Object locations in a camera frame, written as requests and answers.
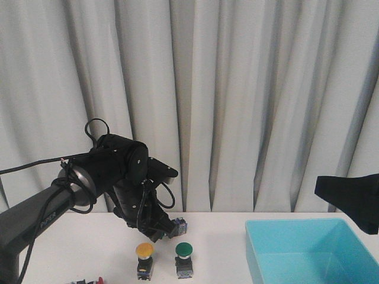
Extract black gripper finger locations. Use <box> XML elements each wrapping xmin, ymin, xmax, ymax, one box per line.
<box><xmin>314</xmin><ymin>174</ymin><xmax>378</xmax><ymax>235</ymax></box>

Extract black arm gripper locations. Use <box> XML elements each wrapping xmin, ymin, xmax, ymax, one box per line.
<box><xmin>112</xmin><ymin>179</ymin><xmax>178</xmax><ymax>242</ymax></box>

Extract yellow push button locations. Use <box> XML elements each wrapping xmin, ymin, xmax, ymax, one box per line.
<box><xmin>136</xmin><ymin>243</ymin><xmax>154</xmax><ymax>280</ymax></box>

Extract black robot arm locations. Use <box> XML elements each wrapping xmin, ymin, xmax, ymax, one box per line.
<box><xmin>1</xmin><ymin>134</ymin><xmax>180</xmax><ymax>283</ymax></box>

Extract light blue plastic box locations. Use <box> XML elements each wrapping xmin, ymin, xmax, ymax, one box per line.
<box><xmin>245</xmin><ymin>218</ymin><xmax>378</xmax><ymax>283</ymax></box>

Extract lying green push button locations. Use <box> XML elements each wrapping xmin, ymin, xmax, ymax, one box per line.
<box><xmin>160</xmin><ymin>217</ymin><xmax>188</xmax><ymax>239</ymax></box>

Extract standing green push button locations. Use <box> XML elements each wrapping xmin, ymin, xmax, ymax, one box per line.
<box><xmin>175</xmin><ymin>242</ymin><xmax>194</xmax><ymax>279</ymax></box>

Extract lying red push button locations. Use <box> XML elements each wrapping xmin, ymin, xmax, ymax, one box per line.
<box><xmin>68</xmin><ymin>277</ymin><xmax>105</xmax><ymax>284</ymax></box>

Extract grey pleated curtain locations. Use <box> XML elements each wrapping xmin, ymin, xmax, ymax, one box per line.
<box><xmin>1</xmin><ymin>1</ymin><xmax>378</xmax><ymax>212</ymax></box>

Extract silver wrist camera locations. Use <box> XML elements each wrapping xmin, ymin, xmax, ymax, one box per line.
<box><xmin>147</xmin><ymin>157</ymin><xmax>178</xmax><ymax>185</ymax></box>

